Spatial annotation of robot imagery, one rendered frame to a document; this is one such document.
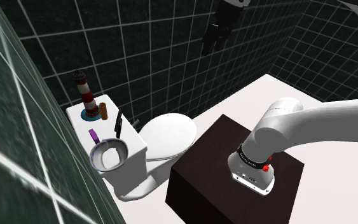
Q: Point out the brown cylinder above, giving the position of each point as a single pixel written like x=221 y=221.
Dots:
x=104 y=111

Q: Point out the purple flat stick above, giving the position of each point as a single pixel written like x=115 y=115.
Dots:
x=94 y=136

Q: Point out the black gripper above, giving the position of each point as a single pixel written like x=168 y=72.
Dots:
x=227 y=17

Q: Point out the white toilet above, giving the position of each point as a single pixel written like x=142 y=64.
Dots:
x=166 y=136

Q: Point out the red white lighthouse figure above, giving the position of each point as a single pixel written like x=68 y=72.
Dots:
x=87 y=96

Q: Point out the white bowl blue dotted rim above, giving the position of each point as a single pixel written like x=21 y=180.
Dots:
x=96 y=155

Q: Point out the dark brown robot stand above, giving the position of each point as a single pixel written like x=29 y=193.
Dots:
x=203 y=176

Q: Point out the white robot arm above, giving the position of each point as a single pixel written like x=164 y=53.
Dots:
x=305 y=124

